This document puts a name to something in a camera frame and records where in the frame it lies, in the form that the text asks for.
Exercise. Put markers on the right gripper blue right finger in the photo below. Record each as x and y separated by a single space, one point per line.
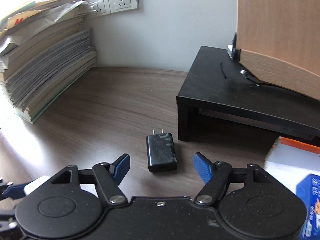
204 167

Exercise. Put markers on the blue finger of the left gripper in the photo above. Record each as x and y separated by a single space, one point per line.
8 190

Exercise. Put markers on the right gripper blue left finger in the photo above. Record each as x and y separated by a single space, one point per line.
120 167

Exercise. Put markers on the black power adapter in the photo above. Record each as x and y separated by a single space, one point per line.
160 151

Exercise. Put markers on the blue dental floss box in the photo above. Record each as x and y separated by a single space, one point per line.
308 191

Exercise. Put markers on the white USB charger cube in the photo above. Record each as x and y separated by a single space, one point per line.
32 186

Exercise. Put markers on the black monitor riser stand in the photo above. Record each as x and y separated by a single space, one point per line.
215 92

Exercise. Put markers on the orange white cardboard tray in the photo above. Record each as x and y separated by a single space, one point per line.
290 161

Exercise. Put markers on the stack of books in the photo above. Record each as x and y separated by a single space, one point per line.
44 49

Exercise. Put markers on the wooden book stand board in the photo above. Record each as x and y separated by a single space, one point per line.
278 42

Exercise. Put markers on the white wall socket left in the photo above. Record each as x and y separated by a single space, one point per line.
99 8

